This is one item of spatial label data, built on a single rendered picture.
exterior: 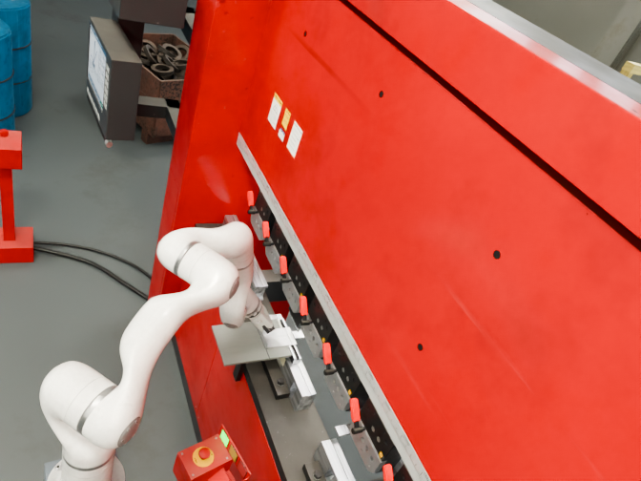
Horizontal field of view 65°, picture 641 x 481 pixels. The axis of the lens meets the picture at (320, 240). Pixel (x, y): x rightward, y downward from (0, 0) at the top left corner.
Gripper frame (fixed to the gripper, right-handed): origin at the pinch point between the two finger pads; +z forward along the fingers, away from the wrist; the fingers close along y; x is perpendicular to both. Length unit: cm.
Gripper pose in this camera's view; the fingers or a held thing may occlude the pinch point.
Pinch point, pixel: (268, 326)
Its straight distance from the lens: 191.8
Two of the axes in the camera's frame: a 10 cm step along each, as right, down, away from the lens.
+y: -3.9, -6.5, 6.5
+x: -8.6, 5.0, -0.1
